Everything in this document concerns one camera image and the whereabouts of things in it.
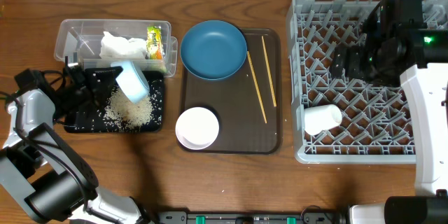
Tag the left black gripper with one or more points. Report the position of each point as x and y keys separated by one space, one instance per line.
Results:
x=96 y=86

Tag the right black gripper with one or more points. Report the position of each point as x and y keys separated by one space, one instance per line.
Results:
x=355 y=54

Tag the light blue bowl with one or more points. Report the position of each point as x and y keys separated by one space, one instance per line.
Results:
x=131 y=81

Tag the white paper napkin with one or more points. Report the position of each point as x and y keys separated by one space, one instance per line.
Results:
x=118 y=47

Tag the rice food waste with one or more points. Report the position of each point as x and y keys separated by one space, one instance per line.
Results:
x=128 y=116

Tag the green orange snack wrapper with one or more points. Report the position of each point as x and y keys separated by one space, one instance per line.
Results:
x=154 y=43

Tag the white plastic cup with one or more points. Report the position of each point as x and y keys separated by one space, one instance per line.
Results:
x=321 y=118

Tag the white pink shallow bowl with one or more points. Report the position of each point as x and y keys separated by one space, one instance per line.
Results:
x=197 y=128

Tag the blue round plate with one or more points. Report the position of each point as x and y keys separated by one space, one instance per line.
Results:
x=213 y=50

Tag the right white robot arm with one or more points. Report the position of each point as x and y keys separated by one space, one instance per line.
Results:
x=401 y=51

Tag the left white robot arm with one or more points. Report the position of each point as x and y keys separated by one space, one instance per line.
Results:
x=39 y=170

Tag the clear plastic waste bin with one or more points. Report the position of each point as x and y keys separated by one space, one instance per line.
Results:
x=83 y=36

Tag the grey plastic dishwasher rack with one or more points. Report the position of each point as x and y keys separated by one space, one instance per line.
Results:
x=376 y=126

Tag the black plastic tray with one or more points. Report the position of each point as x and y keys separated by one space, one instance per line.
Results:
x=91 y=121

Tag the right wooden chopstick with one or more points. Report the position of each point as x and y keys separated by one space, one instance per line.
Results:
x=267 y=64

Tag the wooden chopstick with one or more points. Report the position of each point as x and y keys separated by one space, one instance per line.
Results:
x=256 y=86
x=267 y=64

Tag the left wooden chopstick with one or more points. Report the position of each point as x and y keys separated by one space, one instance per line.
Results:
x=256 y=86

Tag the brown plastic serving tray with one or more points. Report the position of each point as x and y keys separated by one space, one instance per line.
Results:
x=234 y=100

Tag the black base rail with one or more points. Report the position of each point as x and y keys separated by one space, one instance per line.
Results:
x=308 y=216

